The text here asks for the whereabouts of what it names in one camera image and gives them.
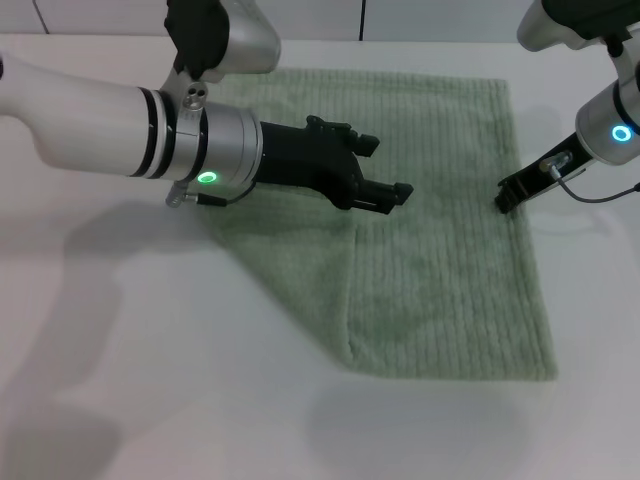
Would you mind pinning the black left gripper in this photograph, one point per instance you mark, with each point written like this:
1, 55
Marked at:
300, 160

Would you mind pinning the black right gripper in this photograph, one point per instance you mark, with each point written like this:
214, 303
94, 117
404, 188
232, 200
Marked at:
545, 172

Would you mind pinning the light green ribbed towel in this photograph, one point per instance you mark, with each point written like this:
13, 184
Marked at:
425, 275

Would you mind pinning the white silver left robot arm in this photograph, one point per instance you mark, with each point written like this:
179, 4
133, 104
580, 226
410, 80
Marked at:
100, 130

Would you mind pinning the black vertical background strip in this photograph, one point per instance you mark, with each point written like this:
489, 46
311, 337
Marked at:
363, 20

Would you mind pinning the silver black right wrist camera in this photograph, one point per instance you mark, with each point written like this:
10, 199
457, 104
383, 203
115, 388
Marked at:
575, 20

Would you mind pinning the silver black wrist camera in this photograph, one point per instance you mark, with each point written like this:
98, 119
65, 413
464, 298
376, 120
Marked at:
575, 20
225, 35

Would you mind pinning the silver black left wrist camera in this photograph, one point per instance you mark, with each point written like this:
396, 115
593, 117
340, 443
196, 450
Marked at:
225, 35

